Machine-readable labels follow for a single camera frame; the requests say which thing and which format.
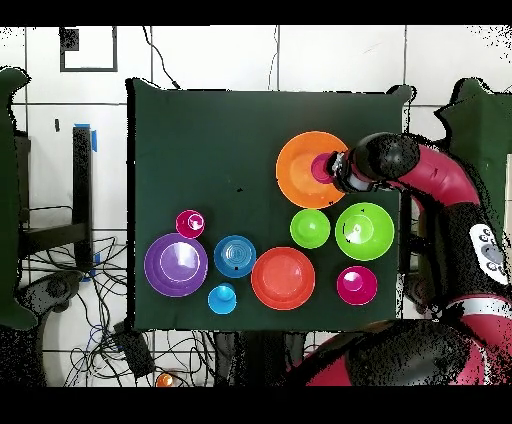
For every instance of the purple cup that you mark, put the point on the purple cup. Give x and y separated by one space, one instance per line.
320 170

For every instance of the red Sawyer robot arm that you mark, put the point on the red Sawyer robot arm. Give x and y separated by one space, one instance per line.
440 176

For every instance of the blue bowl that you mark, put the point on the blue bowl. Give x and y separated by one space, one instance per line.
234 256

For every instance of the small green bowl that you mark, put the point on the small green bowl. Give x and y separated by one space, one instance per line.
310 228

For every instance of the large orange bowl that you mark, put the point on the large orange bowl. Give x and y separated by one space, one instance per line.
296 172

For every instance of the pink cup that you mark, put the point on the pink cup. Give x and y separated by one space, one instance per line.
190 224

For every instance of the red bowl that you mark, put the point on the red bowl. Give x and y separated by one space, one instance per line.
282 278

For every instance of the dark green tablecloth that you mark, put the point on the dark green tablecloth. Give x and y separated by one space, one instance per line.
200 140

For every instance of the blue cup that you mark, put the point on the blue cup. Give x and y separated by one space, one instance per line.
222 298

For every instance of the purple bowl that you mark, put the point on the purple bowl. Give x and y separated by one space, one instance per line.
176 264

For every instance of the large green bowl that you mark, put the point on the large green bowl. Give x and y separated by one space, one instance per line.
376 240

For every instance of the pink bowl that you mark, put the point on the pink bowl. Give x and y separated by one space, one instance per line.
356 285

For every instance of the blue tape strip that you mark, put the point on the blue tape strip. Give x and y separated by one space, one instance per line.
94 140

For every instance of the black metal stand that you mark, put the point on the black metal stand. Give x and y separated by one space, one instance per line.
82 180

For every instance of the small orange object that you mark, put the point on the small orange object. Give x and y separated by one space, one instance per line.
164 380

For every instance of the grey chair base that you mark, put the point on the grey chair base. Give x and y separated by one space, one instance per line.
56 288

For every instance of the green clothed side table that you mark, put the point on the green clothed side table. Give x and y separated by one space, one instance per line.
8 200
488 120

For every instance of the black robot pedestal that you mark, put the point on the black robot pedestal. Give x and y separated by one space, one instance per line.
260 360

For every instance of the grey square floor frame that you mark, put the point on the grey square floor frame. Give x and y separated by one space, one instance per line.
68 40

